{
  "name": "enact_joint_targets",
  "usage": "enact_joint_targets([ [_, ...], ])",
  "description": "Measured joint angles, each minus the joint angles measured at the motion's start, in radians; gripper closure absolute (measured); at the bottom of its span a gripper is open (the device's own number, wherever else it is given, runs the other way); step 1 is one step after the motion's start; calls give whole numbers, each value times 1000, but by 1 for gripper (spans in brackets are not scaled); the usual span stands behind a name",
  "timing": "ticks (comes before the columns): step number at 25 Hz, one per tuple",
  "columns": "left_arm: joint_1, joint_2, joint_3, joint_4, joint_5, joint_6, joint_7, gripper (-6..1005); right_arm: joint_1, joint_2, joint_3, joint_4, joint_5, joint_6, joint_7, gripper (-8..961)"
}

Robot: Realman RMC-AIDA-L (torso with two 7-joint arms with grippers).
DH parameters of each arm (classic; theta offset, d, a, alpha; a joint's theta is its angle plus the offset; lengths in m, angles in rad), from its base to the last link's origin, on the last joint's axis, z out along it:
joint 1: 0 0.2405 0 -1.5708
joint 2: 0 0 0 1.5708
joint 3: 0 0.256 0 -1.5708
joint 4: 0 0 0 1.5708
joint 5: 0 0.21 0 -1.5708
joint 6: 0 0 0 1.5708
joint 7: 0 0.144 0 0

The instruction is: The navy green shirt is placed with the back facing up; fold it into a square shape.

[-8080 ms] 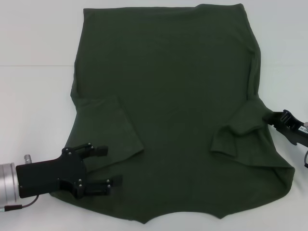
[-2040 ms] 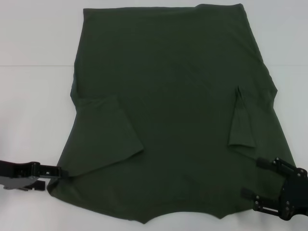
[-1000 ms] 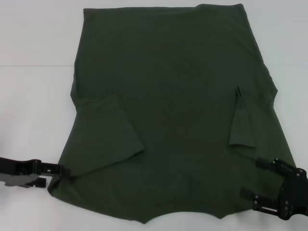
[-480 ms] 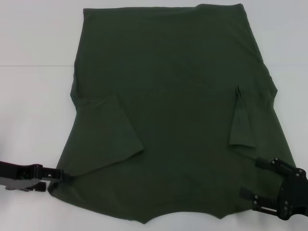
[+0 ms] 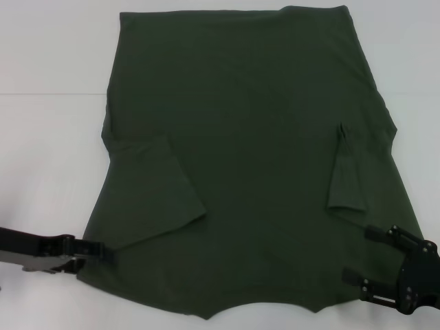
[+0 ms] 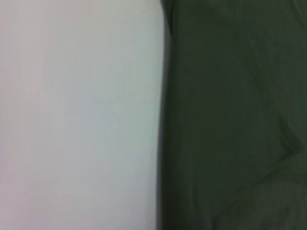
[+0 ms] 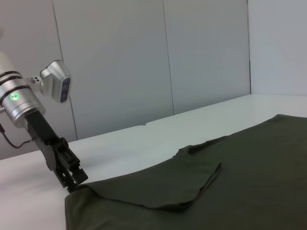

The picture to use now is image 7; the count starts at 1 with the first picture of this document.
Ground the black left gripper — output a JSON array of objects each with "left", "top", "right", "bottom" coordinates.
[{"left": 25, "top": 111, "right": 89, "bottom": 194}]

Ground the dark green t-shirt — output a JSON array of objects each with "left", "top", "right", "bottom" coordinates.
[{"left": 64, "top": 114, "right": 307, "bottom": 230}]

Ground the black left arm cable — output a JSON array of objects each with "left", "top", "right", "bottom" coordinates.
[{"left": 0, "top": 123, "right": 36, "bottom": 149}]

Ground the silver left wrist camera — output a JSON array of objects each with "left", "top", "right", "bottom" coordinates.
[{"left": 28, "top": 60, "right": 72, "bottom": 103}]

